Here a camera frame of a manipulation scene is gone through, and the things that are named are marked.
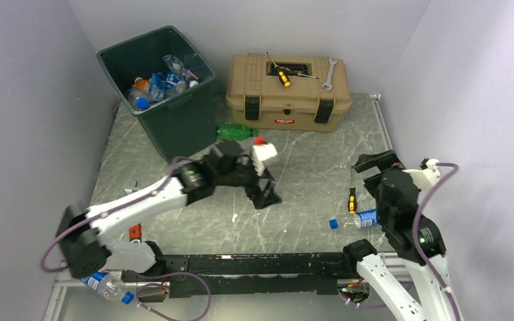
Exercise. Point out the crushed Pepsi bottle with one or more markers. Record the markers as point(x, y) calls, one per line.
point(359, 220)

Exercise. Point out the orange juice bottle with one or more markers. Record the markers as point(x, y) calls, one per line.
point(141, 84)

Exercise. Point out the yellow black screwdriver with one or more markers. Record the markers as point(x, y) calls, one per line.
point(280, 72)

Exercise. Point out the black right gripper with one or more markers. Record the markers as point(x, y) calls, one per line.
point(381, 160)

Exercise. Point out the crushed blue label bottle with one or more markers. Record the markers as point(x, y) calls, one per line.
point(157, 88)

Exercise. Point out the blue label water bottle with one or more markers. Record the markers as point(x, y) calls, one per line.
point(176, 85)

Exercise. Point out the tan plastic toolbox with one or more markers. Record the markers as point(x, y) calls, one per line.
point(257, 99)

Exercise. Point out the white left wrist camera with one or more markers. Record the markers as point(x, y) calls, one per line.
point(262, 153)

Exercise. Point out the thin dark screwdriver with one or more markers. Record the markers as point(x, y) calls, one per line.
point(296, 73)

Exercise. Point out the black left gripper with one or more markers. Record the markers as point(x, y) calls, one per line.
point(268, 196)

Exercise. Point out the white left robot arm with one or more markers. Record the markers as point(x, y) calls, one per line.
point(88, 237)

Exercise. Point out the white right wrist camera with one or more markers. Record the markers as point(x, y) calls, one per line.
point(427, 176)

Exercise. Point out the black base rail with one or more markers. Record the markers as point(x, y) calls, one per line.
point(264, 273)

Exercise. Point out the dark green plastic bin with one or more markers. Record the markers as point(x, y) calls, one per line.
point(182, 124)

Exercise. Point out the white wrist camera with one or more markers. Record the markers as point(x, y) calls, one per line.
point(262, 153)
point(427, 176)

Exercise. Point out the yellow black tool right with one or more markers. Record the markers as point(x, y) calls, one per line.
point(352, 198)

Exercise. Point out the silver open-end wrench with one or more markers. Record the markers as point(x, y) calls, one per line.
point(327, 85)

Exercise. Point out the green plastic bottle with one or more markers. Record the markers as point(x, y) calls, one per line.
point(235, 132)

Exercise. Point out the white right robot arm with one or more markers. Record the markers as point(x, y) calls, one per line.
point(421, 248)

